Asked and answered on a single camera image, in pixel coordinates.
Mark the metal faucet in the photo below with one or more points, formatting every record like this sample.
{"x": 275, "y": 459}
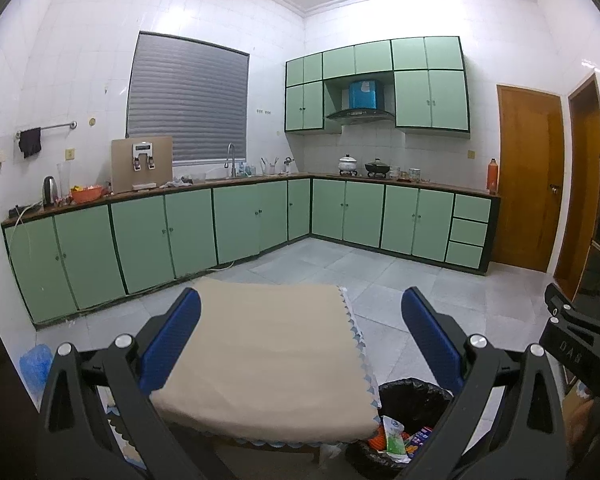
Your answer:
{"x": 231, "y": 155}

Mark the black power strip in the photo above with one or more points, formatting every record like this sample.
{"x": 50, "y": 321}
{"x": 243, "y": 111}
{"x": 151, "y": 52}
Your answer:
{"x": 22, "y": 209}

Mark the black range hood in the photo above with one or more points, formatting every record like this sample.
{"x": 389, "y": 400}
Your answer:
{"x": 360, "y": 114}

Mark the boxed water dispenser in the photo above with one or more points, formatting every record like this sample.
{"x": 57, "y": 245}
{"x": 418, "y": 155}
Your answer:
{"x": 122, "y": 167}

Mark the metal towel rail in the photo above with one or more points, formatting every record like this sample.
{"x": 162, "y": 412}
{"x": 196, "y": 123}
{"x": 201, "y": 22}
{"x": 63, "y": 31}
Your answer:
{"x": 55, "y": 126}

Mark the white cloth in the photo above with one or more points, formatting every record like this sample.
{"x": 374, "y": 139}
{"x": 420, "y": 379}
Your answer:
{"x": 179, "y": 182}

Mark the steel electric kettle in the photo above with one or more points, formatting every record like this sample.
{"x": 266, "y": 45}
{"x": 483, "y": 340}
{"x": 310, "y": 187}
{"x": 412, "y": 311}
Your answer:
{"x": 50, "y": 191}

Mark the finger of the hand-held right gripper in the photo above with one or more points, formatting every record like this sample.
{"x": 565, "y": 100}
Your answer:
{"x": 570, "y": 315}

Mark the white cooking pot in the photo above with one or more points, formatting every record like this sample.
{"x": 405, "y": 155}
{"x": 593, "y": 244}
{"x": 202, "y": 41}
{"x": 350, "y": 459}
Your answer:
{"x": 348, "y": 165}

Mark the wooden table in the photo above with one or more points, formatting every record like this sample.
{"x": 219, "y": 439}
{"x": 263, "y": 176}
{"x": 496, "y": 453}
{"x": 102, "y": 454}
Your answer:
{"x": 280, "y": 452}

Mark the orange plastic basin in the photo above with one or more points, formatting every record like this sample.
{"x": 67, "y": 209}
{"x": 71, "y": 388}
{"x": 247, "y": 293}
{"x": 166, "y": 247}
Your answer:
{"x": 87, "y": 195}

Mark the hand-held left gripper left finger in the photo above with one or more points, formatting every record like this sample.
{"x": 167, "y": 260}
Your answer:
{"x": 172, "y": 340}

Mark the black wok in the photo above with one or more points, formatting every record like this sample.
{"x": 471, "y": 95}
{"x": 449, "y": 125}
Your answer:
{"x": 376, "y": 167}

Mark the blue plastic bag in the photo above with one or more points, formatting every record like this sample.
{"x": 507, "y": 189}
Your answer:
{"x": 34, "y": 370}

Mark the green base cabinet run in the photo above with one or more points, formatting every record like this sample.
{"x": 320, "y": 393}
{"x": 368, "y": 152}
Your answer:
{"x": 140, "y": 240}
{"x": 400, "y": 220}

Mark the wooden door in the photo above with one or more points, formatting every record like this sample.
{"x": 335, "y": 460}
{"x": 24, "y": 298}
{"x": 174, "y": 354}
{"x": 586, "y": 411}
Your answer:
{"x": 586, "y": 175}
{"x": 525, "y": 175}

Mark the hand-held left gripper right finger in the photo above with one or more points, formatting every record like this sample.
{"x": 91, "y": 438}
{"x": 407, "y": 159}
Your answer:
{"x": 430, "y": 335}

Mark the orange foam net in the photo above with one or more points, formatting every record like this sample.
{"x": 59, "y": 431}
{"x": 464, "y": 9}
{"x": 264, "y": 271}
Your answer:
{"x": 377, "y": 442}

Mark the black towel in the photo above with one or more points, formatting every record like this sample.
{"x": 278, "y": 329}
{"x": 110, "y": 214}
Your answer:
{"x": 30, "y": 143}

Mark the white scalloped table cover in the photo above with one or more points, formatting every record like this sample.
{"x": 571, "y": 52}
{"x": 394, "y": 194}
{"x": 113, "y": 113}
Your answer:
{"x": 355, "y": 330}

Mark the green white plastic packet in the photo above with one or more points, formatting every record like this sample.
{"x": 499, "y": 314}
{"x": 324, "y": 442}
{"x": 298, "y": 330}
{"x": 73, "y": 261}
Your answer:
{"x": 394, "y": 440}

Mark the glass jar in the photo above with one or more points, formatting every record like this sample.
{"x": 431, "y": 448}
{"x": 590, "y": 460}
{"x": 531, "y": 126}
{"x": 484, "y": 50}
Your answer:
{"x": 415, "y": 175}

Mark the green wall cabinets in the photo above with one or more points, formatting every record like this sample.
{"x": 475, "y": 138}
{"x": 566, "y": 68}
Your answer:
{"x": 430, "y": 100}

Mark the blue wrapped hood chimney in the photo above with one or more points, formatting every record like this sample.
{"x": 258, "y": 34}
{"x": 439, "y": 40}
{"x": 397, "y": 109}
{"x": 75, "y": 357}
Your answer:
{"x": 366, "y": 95}

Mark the blue snack packet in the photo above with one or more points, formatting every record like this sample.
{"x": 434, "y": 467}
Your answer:
{"x": 421, "y": 437}

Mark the white utensil holder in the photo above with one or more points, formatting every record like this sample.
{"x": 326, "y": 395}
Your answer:
{"x": 269, "y": 169}

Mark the black lined bin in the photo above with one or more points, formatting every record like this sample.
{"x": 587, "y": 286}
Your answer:
{"x": 415, "y": 400}

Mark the orange bottle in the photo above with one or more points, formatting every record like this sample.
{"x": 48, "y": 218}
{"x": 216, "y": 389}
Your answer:
{"x": 493, "y": 177}

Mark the beige tablecloth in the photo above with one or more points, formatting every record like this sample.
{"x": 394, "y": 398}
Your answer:
{"x": 270, "y": 360}

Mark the clear plastic pitcher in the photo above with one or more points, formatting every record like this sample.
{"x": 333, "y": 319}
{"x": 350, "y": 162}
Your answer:
{"x": 63, "y": 180}

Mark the grey window blind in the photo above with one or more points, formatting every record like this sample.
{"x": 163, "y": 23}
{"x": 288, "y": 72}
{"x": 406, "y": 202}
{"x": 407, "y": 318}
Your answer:
{"x": 187, "y": 100}

